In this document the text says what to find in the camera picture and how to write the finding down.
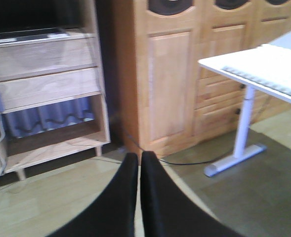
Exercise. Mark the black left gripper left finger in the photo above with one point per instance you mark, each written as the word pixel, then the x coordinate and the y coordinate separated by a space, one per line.
pixel 112 213

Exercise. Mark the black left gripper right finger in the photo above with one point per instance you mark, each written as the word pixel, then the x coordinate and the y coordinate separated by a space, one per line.
pixel 167 211

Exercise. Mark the wooden shelf desk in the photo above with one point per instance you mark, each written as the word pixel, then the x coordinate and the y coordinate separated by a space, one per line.
pixel 43 72

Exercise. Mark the white desk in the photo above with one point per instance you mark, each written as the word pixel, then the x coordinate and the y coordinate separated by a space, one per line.
pixel 242 152

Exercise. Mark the wooden wardrobe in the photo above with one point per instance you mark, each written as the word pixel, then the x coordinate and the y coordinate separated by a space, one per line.
pixel 171 56

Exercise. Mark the blue curtain cloth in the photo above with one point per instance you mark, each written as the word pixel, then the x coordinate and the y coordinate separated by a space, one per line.
pixel 40 119

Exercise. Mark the white bubble board toy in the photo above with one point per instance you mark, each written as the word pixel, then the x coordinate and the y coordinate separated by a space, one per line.
pixel 267 65

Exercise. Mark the grey laptop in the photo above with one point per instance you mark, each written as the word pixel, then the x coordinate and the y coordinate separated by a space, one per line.
pixel 33 20

